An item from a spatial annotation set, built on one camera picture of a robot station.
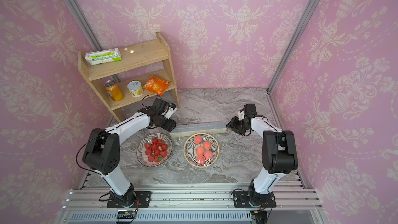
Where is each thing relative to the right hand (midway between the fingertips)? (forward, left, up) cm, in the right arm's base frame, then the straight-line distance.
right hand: (230, 126), depth 95 cm
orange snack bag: (+16, +42, +22) cm, 50 cm away
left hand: (+3, +37, +2) cm, 37 cm away
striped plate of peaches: (-14, +19, -2) cm, 23 cm away
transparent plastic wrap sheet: (-12, +45, -1) cm, 47 cm away
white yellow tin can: (+14, +53, +22) cm, 60 cm away
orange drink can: (+10, +63, +25) cm, 68 cm away
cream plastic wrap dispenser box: (-1, +20, +1) cm, 20 cm away
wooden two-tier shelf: (+43, +58, +12) cm, 73 cm away
